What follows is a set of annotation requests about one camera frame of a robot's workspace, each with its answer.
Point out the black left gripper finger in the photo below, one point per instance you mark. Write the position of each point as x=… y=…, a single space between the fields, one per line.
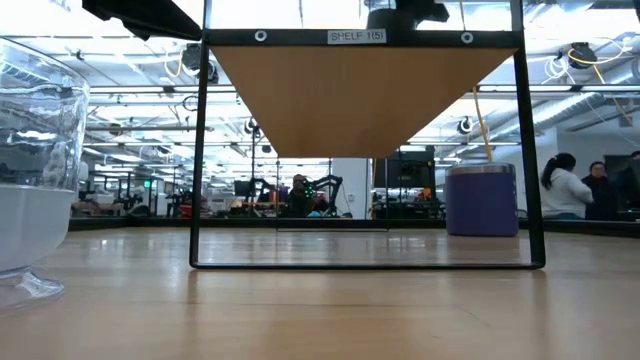
x=145 y=17

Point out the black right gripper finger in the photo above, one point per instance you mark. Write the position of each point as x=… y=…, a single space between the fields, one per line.
x=430 y=10

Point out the clear glass cup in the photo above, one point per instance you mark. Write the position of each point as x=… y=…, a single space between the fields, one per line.
x=40 y=125

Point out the purple mug with clear lid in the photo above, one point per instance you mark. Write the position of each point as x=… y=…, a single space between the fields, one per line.
x=480 y=205

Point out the black background robot arm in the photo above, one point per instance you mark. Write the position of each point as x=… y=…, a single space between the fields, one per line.
x=330 y=187

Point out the white shelf label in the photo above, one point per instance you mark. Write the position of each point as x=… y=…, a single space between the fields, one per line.
x=357 y=36

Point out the person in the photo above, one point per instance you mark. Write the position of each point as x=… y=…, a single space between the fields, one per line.
x=602 y=192
x=300 y=197
x=565 y=192

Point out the wooden shelf with black frame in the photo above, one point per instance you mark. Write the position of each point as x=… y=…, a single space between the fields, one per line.
x=350 y=100

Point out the black table frame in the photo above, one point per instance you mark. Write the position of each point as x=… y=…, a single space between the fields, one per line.
x=125 y=223

